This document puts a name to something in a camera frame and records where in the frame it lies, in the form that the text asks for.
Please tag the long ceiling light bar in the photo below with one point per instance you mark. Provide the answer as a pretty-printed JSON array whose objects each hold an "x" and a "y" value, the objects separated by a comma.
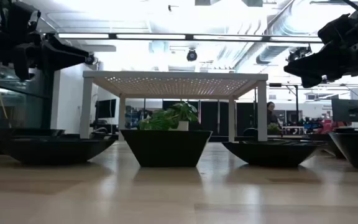
[{"x": 112, "y": 36}]

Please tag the person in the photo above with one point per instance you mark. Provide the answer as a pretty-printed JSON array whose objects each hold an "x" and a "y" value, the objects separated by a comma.
[{"x": 271, "y": 116}]

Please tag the black computer monitor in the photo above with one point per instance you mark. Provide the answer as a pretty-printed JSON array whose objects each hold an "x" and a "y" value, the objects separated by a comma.
[
  {"x": 106, "y": 108},
  {"x": 350, "y": 110}
]

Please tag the black partition panels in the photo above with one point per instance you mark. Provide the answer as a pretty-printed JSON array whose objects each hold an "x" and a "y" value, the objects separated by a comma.
[{"x": 210, "y": 116}]

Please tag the black ceiling spotlight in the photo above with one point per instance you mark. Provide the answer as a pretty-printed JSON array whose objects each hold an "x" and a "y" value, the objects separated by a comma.
[
  {"x": 91, "y": 59},
  {"x": 192, "y": 55},
  {"x": 298, "y": 53}
]

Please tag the black aluminium table frame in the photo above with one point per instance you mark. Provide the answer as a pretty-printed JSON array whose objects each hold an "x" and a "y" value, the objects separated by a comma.
[{"x": 216, "y": 138}]

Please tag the small white table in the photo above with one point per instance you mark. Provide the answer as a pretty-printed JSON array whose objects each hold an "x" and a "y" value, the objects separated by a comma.
[{"x": 292, "y": 128}]

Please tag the white perforated shelf riser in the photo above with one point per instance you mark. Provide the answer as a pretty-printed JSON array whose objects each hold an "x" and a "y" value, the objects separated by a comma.
[{"x": 176, "y": 75}]

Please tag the black pole stand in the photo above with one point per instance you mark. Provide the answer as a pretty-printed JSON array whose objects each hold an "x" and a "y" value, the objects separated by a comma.
[{"x": 296, "y": 102}]

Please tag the small green potted plant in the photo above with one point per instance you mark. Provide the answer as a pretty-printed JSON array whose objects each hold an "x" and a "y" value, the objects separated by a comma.
[{"x": 273, "y": 128}]

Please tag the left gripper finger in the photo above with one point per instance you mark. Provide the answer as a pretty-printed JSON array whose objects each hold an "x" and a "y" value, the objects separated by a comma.
[
  {"x": 61, "y": 54},
  {"x": 26, "y": 62}
]

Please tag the green plant in white pot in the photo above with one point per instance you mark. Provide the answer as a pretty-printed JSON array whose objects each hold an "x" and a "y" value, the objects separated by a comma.
[{"x": 183, "y": 112}]

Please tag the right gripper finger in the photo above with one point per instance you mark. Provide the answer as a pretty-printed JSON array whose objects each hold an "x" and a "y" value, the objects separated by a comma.
[
  {"x": 312, "y": 62},
  {"x": 331, "y": 76}
]

